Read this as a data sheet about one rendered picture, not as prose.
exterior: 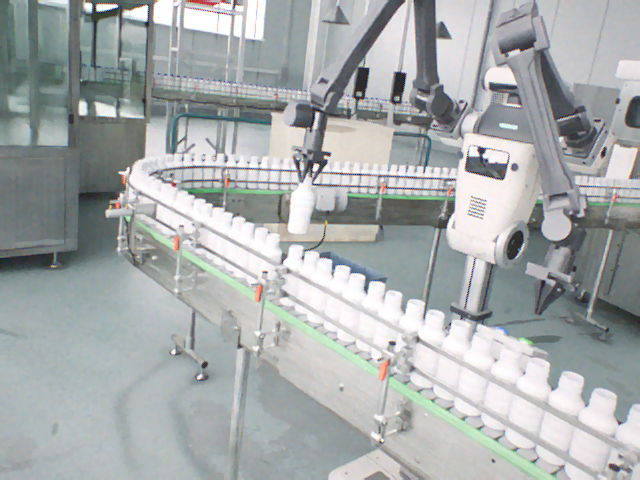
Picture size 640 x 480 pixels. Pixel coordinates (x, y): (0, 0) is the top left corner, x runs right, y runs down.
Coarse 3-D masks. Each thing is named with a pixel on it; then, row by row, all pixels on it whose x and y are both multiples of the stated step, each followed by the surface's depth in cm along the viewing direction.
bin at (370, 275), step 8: (304, 256) 223; (320, 256) 229; (328, 256) 231; (336, 256) 229; (336, 264) 230; (344, 264) 226; (352, 264) 223; (360, 264) 220; (352, 272) 223; (360, 272) 220; (368, 272) 217; (376, 272) 214; (368, 280) 204; (376, 280) 206; (384, 280) 210; (368, 288) 205; (256, 360) 187; (256, 368) 188
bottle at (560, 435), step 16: (560, 384) 103; (576, 384) 101; (560, 400) 102; (576, 400) 102; (544, 416) 106; (576, 416) 102; (544, 432) 105; (560, 432) 103; (560, 448) 103; (560, 464) 104
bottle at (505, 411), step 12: (504, 348) 111; (516, 348) 113; (504, 360) 111; (516, 360) 110; (492, 372) 112; (504, 372) 110; (516, 372) 110; (492, 384) 112; (492, 396) 112; (504, 396) 111; (492, 408) 113; (504, 408) 111; (492, 420) 113
